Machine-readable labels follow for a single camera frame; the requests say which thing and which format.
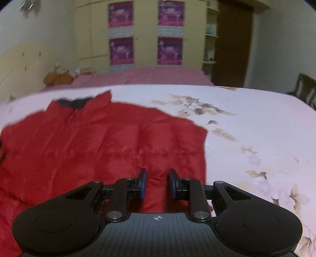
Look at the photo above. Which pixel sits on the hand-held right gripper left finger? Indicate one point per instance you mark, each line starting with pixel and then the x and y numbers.
pixel 143 184

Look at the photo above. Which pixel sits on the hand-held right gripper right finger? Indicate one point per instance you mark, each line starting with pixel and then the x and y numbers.
pixel 172 184

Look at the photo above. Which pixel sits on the red down jacket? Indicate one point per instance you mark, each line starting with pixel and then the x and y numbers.
pixel 98 148

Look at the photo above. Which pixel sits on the pink floral quilt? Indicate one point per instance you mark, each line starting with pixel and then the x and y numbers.
pixel 246 113

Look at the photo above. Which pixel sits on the pink bed sheet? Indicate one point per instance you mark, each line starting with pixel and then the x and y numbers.
pixel 160 76

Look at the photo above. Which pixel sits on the orange-brown cloth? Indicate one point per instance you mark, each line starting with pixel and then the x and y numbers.
pixel 58 77

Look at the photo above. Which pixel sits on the yellow wardrobe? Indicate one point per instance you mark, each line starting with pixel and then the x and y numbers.
pixel 145 37

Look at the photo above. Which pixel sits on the brown wooden door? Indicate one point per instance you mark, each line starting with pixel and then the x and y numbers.
pixel 232 44

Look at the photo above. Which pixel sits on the yellow corner shelf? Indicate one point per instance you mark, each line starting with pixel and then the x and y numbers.
pixel 211 37

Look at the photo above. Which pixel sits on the pale blue container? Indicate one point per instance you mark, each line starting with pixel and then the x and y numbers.
pixel 211 29

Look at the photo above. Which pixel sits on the wooden chair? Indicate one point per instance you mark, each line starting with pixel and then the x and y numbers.
pixel 306 86

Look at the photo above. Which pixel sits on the purple wall poster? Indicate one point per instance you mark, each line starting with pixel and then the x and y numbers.
pixel 121 51
pixel 171 12
pixel 120 14
pixel 170 51

